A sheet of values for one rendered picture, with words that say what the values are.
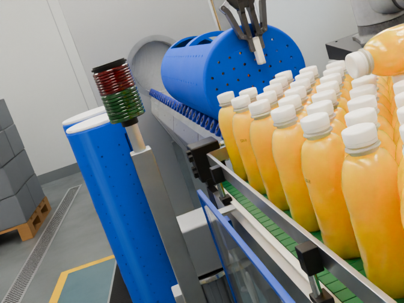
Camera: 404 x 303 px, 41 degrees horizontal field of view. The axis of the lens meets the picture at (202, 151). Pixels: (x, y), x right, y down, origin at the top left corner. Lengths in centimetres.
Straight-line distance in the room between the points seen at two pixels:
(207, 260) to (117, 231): 105
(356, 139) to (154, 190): 43
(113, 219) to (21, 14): 475
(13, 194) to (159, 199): 394
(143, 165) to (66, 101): 576
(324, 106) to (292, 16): 594
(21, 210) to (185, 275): 394
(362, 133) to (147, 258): 172
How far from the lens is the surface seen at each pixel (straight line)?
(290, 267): 82
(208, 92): 139
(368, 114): 69
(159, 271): 229
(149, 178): 94
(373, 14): 182
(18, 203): 487
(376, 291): 56
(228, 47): 141
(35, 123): 678
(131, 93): 91
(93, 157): 215
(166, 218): 96
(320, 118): 74
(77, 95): 664
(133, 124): 93
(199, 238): 121
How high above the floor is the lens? 127
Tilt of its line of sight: 13 degrees down
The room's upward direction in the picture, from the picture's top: 19 degrees counter-clockwise
